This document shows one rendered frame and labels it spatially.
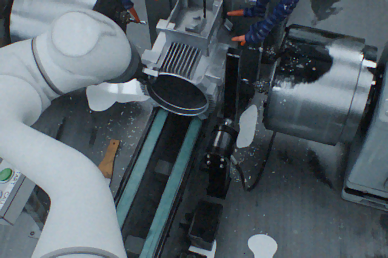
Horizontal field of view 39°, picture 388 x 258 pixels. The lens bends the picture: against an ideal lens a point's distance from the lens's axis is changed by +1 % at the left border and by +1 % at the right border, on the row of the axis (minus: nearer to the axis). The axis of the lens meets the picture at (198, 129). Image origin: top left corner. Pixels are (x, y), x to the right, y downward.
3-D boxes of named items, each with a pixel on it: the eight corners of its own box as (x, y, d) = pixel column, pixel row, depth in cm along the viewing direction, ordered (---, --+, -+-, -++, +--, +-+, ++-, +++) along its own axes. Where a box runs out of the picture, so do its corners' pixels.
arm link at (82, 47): (122, 14, 95) (54, 43, 97) (90, -15, 80) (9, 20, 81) (144, 71, 94) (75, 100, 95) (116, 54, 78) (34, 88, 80)
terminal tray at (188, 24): (182, 13, 135) (180, -10, 128) (223, 22, 133) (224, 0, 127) (165, 49, 129) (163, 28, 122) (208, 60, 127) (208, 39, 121)
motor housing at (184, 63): (169, 49, 148) (164, -3, 132) (237, 66, 145) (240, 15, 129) (142, 108, 138) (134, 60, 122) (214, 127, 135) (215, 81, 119)
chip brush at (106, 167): (107, 138, 148) (107, 137, 147) (125, 142, 147) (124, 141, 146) (80, 208, 137) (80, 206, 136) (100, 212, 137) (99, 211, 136)
